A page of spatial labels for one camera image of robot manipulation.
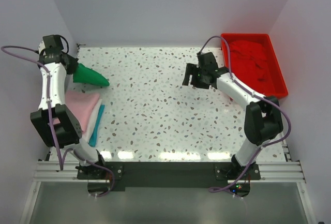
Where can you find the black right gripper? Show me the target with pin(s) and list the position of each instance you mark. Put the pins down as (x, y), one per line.
(189, 71)

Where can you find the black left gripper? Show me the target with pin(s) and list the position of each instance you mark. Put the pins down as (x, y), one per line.
(74, 61)

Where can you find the green t shirt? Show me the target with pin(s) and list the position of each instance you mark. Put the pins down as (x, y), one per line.
(88, 76)

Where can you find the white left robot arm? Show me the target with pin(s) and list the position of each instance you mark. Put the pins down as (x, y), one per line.
(54, 122)

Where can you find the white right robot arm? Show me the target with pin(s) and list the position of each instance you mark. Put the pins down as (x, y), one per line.
(262, 121)

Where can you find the folded pink t shirt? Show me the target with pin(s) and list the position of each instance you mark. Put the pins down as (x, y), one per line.
(81, 105)

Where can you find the red t shirt in bin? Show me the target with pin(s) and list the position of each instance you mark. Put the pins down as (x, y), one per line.
(249, 64)

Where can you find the red plastic bin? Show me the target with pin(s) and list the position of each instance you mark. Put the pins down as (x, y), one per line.
(276, 77)

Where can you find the folded white t shirt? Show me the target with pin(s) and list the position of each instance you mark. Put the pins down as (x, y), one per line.
(92, 121)

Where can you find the folded teal t shirt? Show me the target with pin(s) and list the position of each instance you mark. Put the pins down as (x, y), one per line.
(93, 139)

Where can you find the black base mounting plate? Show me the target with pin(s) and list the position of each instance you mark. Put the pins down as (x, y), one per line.
(118, 176)

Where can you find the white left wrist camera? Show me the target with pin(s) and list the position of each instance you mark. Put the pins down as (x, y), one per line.
(41, 47)

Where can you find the aluminium frame rail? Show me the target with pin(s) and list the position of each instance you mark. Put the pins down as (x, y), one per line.
(280, 173)

